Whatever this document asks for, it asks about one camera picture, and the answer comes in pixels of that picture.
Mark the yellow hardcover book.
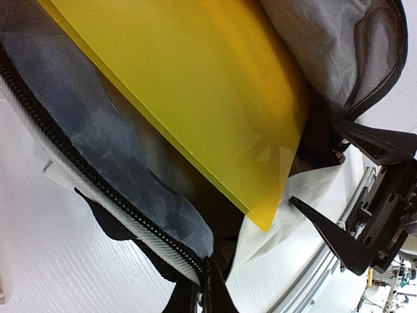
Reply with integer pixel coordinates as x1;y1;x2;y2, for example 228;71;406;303
42;1;311;231

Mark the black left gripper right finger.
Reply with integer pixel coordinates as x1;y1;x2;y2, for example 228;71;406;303
201;258;238;313

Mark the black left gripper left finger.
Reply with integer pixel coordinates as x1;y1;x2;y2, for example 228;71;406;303
162;276;199;313

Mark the beige canvas student bag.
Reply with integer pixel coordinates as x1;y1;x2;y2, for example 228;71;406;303
0;0;410;284

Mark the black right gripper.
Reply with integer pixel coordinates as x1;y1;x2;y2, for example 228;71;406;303
289;120;416;275

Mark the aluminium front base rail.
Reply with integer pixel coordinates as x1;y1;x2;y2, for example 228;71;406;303
268;167;378;312

